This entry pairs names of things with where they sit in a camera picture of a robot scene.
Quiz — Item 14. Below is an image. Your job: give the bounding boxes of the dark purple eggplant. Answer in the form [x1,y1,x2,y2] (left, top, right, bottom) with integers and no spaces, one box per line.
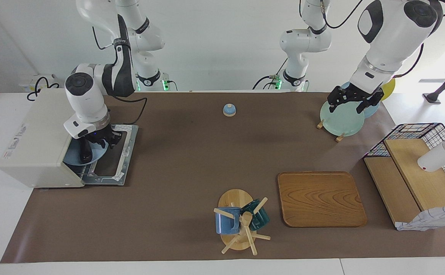
[79,138,93,161]

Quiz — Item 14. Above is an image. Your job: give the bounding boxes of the toaster oven glass door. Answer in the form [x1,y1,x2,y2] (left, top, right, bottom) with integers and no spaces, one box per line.
[81,124,139,186]

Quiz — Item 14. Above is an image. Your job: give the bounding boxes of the light blue round plate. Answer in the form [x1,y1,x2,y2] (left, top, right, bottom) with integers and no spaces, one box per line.
[63,137,109,166]

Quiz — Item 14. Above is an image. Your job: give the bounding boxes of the cream toaster oven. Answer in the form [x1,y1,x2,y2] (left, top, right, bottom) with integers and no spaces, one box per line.
[0,89,110,188]

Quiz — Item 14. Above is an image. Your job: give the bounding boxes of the pale blue racked plate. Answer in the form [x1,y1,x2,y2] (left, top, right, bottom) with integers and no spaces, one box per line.
[340,81,380,119]

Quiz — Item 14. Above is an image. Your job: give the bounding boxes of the mint green plate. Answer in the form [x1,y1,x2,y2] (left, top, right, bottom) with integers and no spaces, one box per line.
[320,100,365,137]

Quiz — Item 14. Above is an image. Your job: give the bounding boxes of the wooden plate rack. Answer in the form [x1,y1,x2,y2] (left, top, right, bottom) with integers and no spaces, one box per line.
[317,119,346,142]

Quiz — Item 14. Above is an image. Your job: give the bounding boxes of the yellow plate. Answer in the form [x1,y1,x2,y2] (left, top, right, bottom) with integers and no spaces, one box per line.
[380,78,396,101]

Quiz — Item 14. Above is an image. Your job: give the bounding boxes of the black stand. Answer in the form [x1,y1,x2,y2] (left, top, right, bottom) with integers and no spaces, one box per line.
[422,61,445,104]

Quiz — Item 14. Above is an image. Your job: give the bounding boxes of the brown table mat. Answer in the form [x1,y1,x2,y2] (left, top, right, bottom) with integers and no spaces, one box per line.
[0,92,445,264]

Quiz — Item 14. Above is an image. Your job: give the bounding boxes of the white cup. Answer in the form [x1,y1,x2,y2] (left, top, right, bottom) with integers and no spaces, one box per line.
[417,141,445,172]

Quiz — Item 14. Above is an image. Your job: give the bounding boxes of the white power strip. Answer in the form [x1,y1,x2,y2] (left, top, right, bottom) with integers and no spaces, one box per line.
[19,74,60,92]

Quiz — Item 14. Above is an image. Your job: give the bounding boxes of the wooden serving tray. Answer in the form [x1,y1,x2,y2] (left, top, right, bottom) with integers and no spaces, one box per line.
[278,171,367,228]

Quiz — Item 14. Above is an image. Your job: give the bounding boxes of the wooden stepped shelf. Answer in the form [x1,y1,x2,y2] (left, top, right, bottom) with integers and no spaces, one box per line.
[363,138,445,230]

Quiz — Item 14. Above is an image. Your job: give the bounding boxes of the white patterned cloth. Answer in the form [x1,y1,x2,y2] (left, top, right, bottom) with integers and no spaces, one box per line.
[396,205,445,231]

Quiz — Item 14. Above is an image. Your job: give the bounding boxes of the wooden mug tree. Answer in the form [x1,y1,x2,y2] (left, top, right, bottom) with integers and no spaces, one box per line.
[214,189,271,256]

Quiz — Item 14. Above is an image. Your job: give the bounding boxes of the dark green mug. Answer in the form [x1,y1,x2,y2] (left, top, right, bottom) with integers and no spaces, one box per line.
[240,199,270,231]

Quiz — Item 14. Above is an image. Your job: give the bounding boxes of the blue mug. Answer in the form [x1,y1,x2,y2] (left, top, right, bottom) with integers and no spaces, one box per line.
[215,207,241,235]

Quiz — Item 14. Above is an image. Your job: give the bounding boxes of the metal oven wire rack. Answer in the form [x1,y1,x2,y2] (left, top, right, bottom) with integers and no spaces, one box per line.
[67,162,97,180]

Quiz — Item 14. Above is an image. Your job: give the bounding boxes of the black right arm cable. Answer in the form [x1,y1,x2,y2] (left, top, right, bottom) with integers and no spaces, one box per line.
[92,25,148,126]

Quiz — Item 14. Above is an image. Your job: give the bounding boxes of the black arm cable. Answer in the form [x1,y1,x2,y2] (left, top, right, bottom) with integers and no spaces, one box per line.
[92,25,148,126]
[298,0,425,79]

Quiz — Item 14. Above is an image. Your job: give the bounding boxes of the black wire basket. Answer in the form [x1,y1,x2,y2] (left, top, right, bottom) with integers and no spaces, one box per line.
[363,123,445,203]

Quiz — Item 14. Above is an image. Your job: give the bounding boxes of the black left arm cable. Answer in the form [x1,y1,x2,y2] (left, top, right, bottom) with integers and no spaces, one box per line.
[298,0,425,79]

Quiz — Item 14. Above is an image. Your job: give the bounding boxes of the black left base cable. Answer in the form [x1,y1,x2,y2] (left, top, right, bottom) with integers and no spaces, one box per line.
[252,57,289,91]

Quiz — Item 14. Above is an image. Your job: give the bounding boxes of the black power strip cable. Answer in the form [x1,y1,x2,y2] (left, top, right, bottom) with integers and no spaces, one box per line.
[27,76,60,102]

